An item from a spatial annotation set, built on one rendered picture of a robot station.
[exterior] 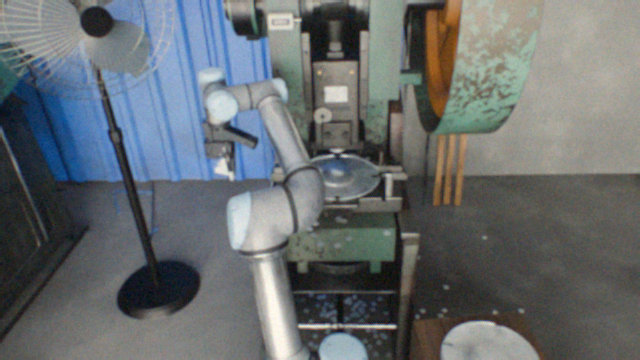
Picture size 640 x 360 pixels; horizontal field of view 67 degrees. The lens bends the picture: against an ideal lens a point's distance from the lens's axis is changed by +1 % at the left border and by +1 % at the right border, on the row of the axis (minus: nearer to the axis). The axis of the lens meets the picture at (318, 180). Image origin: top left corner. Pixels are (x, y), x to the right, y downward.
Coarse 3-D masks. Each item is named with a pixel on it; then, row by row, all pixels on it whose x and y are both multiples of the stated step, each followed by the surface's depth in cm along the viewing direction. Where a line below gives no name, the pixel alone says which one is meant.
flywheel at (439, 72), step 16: (448, 0) 141; (432, 16) 175; (448, 16) 143; (432, 32) 176; (432, 48) 175; (448, 48) 157; (432, 64) 173; (448, 64) 157; (432, 80) 169; (448, 80) 157; (432, 96) 166
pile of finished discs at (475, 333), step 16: (448, 336) 157; (464, 336) 157; (480, 336) 157; (496, 336) 156; (512, 336) 156; (448, 352) 152; (464, 352) 152; (480, 352) 151; (496, 352) 150; (512, 352) 151; (528, 352) 151
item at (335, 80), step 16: (320, 64) 150; (336, 64) 150; (352, 64) 150; (320, 80) 153; (336, 80) 153; (352, 80) 152; (320, 96) 156; (336, 96) 155; (352, 96) 155; (320, 112) 157; (336, 112) 158; (352, 112) 158; (320, 128) 162; (336, 128) 158; (352, 128) 161; (336, 144) 161
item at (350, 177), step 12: (324, 156) 178; (336, 156) 179; (348, 156) 178; (324, 168) 171; (336, 168) 170; (348, 168) 170; (360, 168) 170; (372, 168) 170; (324, 180) 164; (336, 180) 163; (348, 180) 163; (360, 180) 164; (372, 180) 163; (336, 192) 158; (348, 192) 158; (360, 192) 157
